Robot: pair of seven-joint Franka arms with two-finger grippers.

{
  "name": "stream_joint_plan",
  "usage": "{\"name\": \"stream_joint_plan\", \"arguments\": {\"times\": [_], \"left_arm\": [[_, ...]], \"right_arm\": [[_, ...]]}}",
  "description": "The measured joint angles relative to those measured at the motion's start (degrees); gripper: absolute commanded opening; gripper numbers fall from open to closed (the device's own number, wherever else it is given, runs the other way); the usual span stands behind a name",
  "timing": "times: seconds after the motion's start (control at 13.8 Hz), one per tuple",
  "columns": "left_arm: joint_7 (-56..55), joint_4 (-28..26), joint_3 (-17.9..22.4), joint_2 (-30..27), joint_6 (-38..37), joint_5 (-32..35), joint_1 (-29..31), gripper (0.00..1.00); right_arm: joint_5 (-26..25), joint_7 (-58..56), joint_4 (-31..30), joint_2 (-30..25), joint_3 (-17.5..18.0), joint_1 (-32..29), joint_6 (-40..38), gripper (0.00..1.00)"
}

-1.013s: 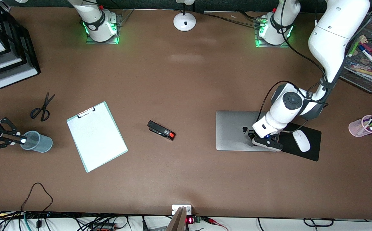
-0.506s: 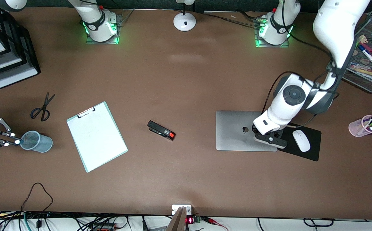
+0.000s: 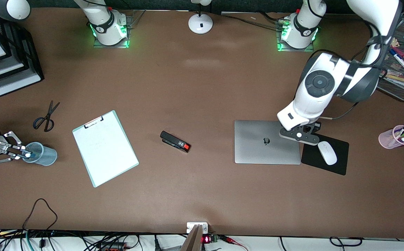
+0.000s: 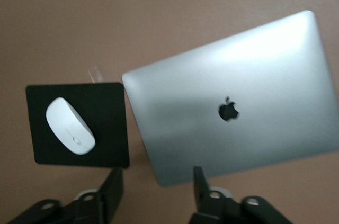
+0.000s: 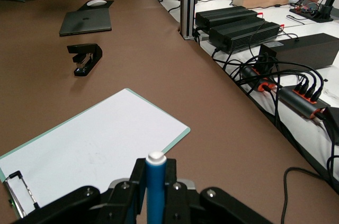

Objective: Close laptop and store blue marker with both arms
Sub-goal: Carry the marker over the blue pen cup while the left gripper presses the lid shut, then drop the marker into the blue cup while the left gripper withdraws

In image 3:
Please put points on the yellow highlighter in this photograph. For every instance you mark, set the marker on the yellow highlighter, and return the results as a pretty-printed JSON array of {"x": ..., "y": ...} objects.
[{"x": 398, "y": 78}]

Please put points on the black stacked letter tray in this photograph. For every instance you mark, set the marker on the black stacked letter tray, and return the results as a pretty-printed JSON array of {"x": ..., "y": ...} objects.
[{"x": 31, "y": 59}]

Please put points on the black stapler orange tip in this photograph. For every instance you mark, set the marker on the black stapler orange tip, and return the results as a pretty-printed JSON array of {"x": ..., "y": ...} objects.
[{"x": 174, "y": 140}]

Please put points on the white computer mouse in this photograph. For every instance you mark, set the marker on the white computer mouse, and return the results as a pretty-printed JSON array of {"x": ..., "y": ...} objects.
[{"x": 327, "y": 152}]

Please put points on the blue-capped white marker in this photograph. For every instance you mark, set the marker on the blue-capped white marker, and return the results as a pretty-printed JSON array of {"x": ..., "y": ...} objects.
[{"x": 401, "y": 61}]

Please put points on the pink translucent pen cup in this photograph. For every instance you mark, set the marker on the pink translucent pen cup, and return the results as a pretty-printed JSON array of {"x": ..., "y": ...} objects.
[{"x": 386, "y": 139}]

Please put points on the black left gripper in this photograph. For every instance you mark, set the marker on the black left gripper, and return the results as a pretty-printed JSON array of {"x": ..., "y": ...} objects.
[{"x": 314, "y": 127}]

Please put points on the blue mesh pen cup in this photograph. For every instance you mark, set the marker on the blue mesh pen cup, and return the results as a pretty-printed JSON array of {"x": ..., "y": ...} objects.
[{"x": 48, "y": 157}]

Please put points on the metal base plate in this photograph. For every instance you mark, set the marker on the metal base plate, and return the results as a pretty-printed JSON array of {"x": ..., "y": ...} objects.
[
  {"x": 294, "y": 50},
  {"x": 99, "y": 44}
]

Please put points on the blue marker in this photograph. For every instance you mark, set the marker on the blue marker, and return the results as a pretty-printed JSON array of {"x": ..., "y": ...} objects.
[{"x": 32, "y": 157}]

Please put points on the tan wooden figure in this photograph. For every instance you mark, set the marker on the tan wooden figure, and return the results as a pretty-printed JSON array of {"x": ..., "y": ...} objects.
[{"x": 396, "y": 42}]

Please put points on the mint green clipboard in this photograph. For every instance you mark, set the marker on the mint green clipboard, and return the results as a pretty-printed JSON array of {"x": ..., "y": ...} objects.
[{"x": 94, "y": 122}]

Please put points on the orange black connector strip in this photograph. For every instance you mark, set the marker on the orange black connector strip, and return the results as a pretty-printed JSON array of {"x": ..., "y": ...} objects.
[{"x": 113, "y": 247}]

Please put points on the brown wooden post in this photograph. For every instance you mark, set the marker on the brown wooden post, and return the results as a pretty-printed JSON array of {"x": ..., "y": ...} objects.
[{"x": 192, "y": 242}]

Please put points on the blank white paper sheet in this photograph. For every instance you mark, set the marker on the blank white paper sheet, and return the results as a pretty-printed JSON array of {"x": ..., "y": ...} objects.
[{"x": 111, "y": 157}]

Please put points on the silver laptop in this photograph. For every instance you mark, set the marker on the silver laptop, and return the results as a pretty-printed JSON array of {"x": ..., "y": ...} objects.
[{"x": 254, "y": 146}]

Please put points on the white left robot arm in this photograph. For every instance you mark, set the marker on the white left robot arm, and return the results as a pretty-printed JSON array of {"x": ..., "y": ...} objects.
[{"x": 318, "y": 83}]

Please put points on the red LED display module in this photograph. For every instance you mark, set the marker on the red LED display module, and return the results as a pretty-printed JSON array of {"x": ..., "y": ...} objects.
[{"x": 206, "y": 239}]

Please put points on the white power box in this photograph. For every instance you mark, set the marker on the white power box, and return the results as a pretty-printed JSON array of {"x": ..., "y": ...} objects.
[{"x": 191, "y": 226}]

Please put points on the white desk lamp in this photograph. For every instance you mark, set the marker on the white desk lamp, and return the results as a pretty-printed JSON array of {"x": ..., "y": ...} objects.
[{"x": 200, "y": 24}]

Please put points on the black mouse pad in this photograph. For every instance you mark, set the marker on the black mouse pad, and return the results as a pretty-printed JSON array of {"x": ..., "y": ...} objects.
[{"x": 310, "y": 157}]

